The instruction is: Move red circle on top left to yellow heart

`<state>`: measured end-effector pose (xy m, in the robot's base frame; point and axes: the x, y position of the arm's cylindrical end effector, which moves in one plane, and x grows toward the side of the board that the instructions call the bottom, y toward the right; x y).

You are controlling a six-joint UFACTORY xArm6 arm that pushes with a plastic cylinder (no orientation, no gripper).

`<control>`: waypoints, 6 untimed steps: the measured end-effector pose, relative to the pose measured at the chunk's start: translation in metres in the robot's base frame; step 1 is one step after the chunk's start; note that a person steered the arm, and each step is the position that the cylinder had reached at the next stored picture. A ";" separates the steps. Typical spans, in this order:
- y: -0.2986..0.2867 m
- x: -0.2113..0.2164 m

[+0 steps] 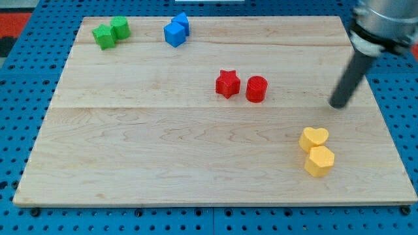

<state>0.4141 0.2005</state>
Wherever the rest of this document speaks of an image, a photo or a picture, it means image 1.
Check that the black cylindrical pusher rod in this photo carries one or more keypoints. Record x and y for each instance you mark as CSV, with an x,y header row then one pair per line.
x,y
357,67

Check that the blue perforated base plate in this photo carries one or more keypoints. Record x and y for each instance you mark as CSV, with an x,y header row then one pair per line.
x,y
29,77

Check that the yellow heart block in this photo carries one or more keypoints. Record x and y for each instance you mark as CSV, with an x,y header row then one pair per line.
x,y
311,137

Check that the light wooden board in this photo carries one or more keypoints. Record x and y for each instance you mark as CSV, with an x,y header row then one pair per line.
x,y
141,125

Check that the red star block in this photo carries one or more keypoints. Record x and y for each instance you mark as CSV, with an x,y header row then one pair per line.
x,y
227,84

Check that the red cylinder block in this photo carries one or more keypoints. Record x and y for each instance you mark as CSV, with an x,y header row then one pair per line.
x,y
256,89

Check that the green star block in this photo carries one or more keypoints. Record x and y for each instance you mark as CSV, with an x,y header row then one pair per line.
x,y
105,36

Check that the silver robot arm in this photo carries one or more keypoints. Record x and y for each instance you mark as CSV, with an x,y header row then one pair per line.
x,y
384,26

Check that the blue block behind cube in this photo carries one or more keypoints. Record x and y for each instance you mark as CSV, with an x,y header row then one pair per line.
x,y
183,21

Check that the green cylinder block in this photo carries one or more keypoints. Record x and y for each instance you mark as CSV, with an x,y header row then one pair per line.
x,y
121,27

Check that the yellow hexagon block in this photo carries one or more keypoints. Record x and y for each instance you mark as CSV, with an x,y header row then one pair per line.
x,y
319,162

